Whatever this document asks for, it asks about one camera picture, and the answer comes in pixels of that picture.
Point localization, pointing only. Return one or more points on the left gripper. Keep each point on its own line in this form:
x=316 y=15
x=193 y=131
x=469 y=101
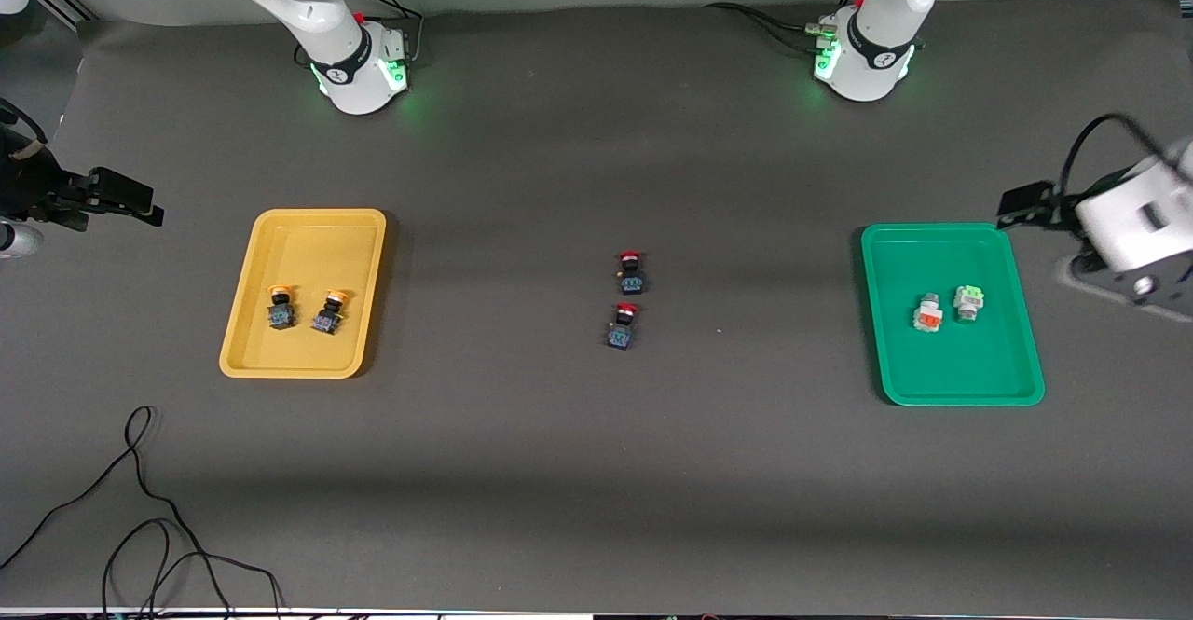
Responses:
x=1033 y=202

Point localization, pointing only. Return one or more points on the green button light green block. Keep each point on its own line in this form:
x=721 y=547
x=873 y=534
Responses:
x=969 y=303

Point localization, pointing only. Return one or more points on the white button orange block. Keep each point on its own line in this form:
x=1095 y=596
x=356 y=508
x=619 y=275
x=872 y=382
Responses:
x=927 y=314

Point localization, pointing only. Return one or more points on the yellow push button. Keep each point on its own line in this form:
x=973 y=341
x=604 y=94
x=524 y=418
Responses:
x=328 y=314
x=280 y=310

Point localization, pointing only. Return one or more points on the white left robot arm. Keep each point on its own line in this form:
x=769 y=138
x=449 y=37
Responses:
x=876 y=51

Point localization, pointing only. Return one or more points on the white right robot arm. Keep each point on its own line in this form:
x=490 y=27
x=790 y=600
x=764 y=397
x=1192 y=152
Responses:
x=345 y=61

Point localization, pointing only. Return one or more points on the yellow plastic tray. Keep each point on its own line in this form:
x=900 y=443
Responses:
x=317 y=256

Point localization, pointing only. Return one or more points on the green plastic tray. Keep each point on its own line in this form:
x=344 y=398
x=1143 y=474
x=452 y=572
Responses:
x=932 y=378

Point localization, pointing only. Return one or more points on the red push button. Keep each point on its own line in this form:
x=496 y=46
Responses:
x=631 y=277
x=622 y=331

